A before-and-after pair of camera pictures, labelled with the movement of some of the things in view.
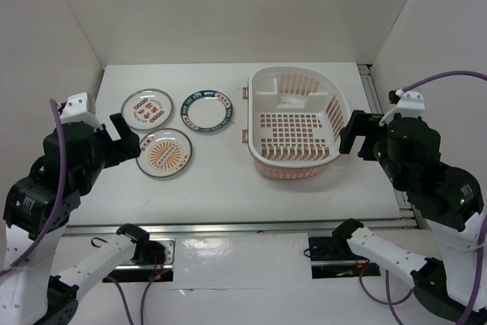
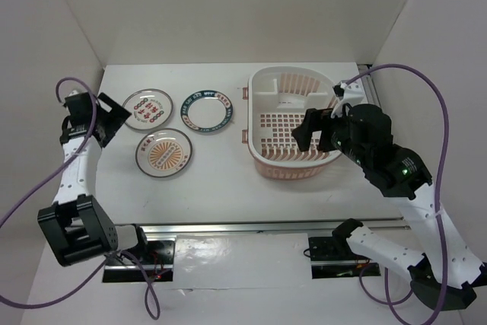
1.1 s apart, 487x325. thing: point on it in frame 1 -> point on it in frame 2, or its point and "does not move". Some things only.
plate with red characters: (147, 109) does not move
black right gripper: (358, 122) -> (313, 120)
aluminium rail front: (241, 227) does not move
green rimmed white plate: (206, 111) does not move
